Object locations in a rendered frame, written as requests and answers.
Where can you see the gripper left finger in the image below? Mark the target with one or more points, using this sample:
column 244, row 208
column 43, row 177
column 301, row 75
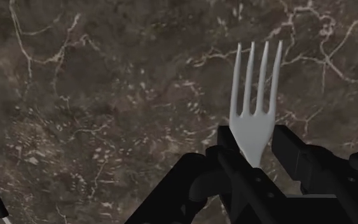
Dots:
column 228, row 173

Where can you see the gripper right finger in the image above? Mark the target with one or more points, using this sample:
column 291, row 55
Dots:
column 321, row 167

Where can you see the white plastic fork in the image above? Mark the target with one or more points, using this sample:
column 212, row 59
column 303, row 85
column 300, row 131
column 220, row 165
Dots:
column 253, row 133

